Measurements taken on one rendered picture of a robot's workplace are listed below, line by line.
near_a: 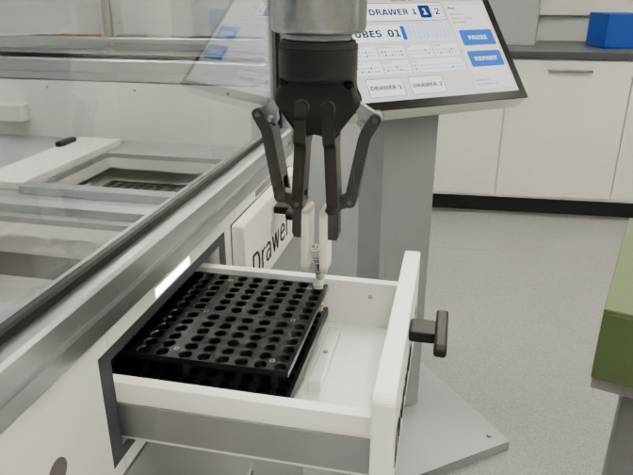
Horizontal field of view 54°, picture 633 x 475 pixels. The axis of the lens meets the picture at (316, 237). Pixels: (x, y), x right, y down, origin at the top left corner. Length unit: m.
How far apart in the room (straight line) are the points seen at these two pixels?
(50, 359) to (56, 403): 0.04
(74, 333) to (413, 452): 1.39
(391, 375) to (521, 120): 3.12
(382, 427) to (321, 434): 0.06
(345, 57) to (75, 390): 0.36
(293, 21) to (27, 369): 0.35
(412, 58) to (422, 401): 1.02
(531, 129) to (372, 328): 2.91
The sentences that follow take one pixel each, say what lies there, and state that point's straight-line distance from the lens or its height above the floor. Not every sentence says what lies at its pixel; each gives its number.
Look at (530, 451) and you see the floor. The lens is 1.94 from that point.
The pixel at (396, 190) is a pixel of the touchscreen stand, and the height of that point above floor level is 0.73.
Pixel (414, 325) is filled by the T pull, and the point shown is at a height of 0.91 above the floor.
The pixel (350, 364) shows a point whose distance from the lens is 0.68.
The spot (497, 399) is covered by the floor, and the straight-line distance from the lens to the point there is 2.11.
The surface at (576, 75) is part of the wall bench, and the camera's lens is 3.57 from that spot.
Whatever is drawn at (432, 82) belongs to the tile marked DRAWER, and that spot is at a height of 1.01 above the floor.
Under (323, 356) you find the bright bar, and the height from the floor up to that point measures 0.85.
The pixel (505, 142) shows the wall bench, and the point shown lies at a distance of 3.58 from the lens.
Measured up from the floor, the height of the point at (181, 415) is 0.87.
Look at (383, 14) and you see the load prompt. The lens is 1.54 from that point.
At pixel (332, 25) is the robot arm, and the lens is 0.57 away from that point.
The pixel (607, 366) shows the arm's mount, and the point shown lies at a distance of 0.85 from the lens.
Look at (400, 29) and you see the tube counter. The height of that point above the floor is 1.12.
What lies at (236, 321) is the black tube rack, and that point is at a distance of 0.63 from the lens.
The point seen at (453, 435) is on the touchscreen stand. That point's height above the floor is 0.03.
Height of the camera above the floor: 1.21
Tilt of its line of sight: 22 degrees down
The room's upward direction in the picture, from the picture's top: straight up
